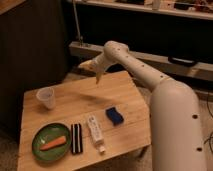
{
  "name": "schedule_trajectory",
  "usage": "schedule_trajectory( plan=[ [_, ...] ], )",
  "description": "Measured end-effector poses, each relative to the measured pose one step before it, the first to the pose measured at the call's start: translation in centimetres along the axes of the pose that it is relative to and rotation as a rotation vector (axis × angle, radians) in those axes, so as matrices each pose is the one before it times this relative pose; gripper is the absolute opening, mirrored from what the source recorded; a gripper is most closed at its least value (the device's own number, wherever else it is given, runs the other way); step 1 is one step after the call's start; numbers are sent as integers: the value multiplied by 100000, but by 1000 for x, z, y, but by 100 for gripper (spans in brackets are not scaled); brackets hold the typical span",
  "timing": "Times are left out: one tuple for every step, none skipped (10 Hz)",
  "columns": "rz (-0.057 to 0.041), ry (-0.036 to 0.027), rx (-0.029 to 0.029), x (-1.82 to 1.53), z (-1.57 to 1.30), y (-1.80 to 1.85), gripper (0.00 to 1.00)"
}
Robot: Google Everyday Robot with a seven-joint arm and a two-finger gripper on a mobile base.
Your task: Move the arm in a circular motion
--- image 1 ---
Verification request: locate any white plastic cup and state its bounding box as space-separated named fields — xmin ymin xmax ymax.
xmin=36 ymin=87 xmax=55 ymax=110

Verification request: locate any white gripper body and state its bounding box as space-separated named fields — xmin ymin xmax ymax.
xmin=90 ymin=53 xmax=112 ymax=74

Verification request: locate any long grey shelf beam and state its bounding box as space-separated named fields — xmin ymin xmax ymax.
xmin=69 ymin=41 xmax=213 ymax=82

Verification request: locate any metal pole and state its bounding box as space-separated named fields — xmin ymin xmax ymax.
xmin=72 ymin=0 xmax=83 ymax=46

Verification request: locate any black striped remote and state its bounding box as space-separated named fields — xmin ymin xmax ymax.
xmin=71 ymin=123 xmax=83 ymax=155

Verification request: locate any orange carrot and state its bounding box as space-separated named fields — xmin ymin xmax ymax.
xmin=40 ymin=136 xmax=66 ymax=151

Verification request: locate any wooden table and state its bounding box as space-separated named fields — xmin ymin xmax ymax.
xmin=18 ymin=71 xmax=151 ymax=171

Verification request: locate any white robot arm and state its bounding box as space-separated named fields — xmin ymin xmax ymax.
xmin=80 ymin=41 xmax=207 ymax=171

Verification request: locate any green plate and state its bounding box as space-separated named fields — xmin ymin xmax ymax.
xmin=32 ymin=123 xmax=71 ymax=163

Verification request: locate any black cable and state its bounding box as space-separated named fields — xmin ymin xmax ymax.
xmin=203 ymin=89 xmax=213 ymax=154

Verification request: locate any black handle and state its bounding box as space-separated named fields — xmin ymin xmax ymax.
xmin=168 ymin=57 xmax=198 ymax=67

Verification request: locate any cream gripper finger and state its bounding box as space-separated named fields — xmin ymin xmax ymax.
xmin=96 ymin=72 xmax=103 ymax=84
xmin=78 ymin=60 xmax=93 ymax=70

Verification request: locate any white wii remote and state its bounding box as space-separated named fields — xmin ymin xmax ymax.
xmin=87 ymin=115 xmax=105 ymax=154

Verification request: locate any blue sponge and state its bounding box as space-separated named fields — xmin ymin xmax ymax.
xmin=106 ymin=107 xmax=124 ymax=126

